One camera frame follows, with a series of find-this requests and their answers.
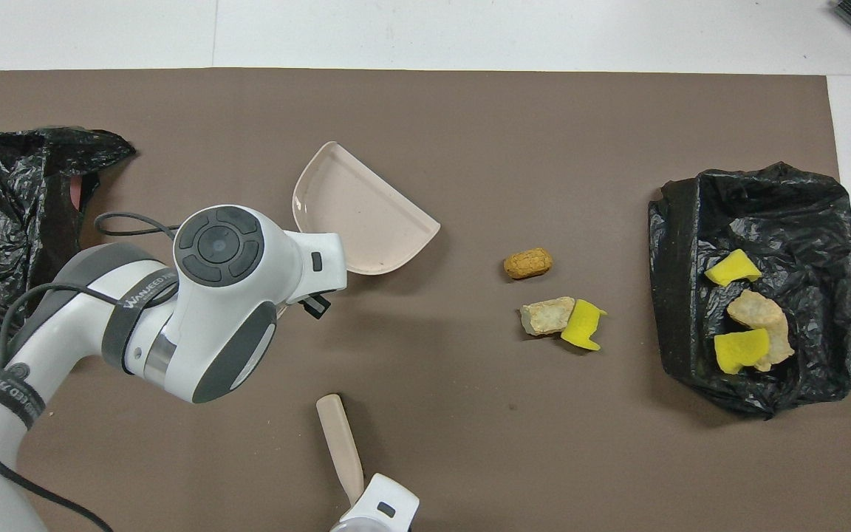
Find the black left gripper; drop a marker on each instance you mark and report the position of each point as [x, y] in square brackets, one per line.
[315, 305]

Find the beige plastic dustpan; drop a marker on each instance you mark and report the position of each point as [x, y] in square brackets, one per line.
[359, 214]

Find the beige brush black bristles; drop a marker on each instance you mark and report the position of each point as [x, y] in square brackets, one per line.
[340, 436]

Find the brown foam bread roll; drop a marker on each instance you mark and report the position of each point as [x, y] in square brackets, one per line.
[527, 264]

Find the yellow sponge piece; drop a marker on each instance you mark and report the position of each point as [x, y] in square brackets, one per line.
[732, 267]
[582, 325]
[742, 351]

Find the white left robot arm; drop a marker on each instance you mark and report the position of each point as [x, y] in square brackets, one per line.
[233, 310]

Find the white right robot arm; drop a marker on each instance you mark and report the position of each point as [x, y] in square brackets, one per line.
[381, 502]

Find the pink bin under bag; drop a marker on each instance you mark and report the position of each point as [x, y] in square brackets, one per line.
[74, 193]

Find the brown paper table mat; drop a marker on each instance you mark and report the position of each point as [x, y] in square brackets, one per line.
[425, 111]

